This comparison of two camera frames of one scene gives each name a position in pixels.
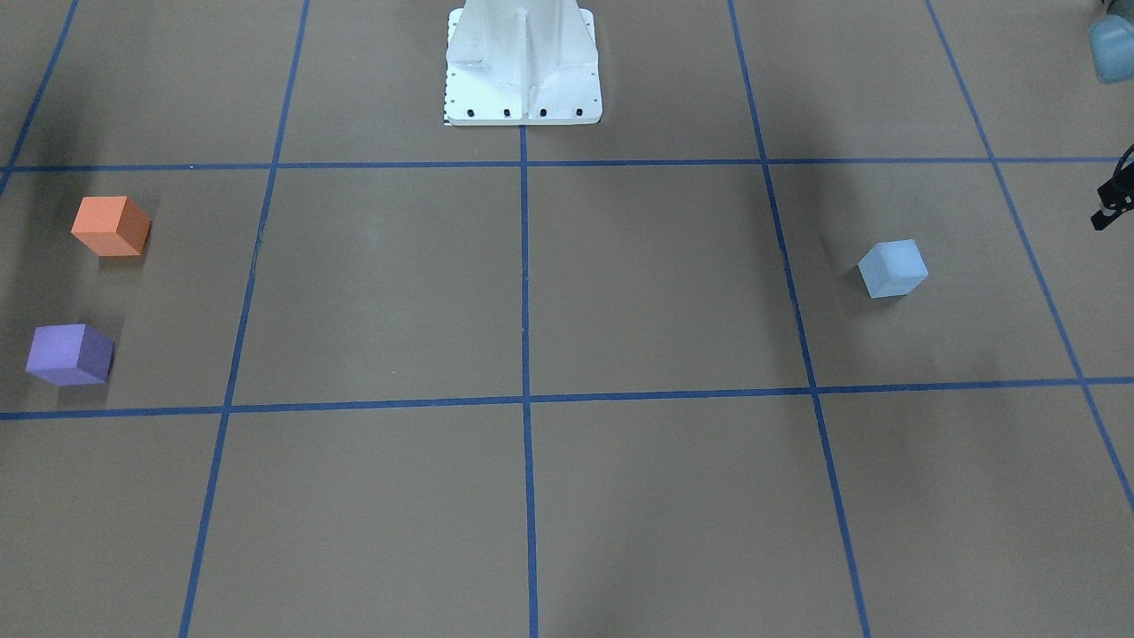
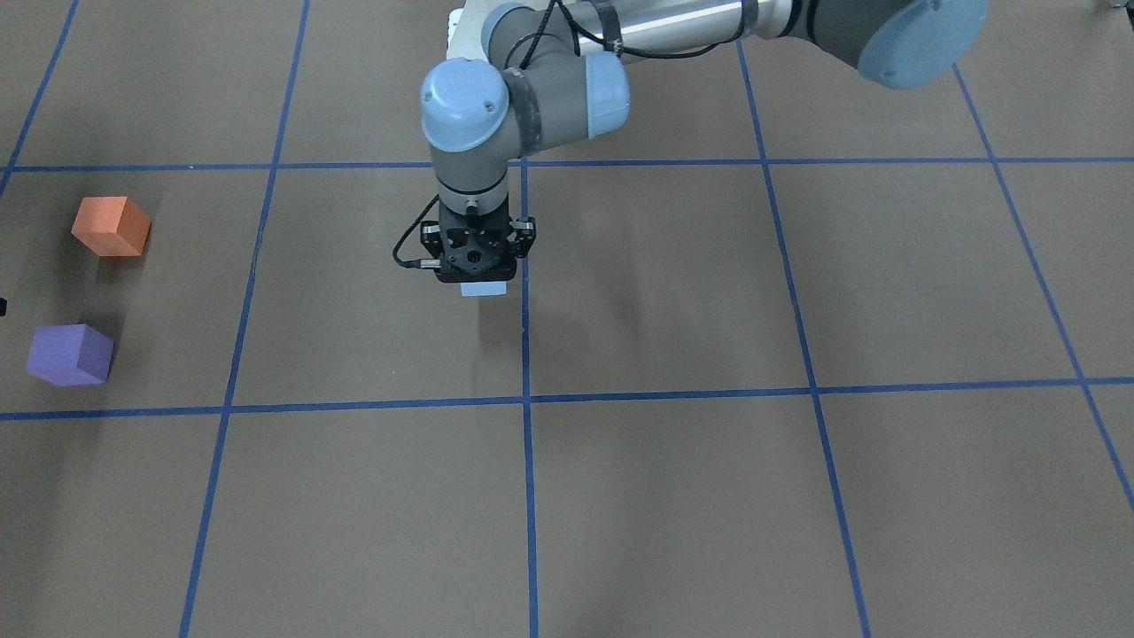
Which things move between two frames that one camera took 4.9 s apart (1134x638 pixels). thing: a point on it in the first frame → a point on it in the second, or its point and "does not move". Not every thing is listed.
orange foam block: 111,226 does not move
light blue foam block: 892,268 → 483,288
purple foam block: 70,354 does not move
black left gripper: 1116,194 → 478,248
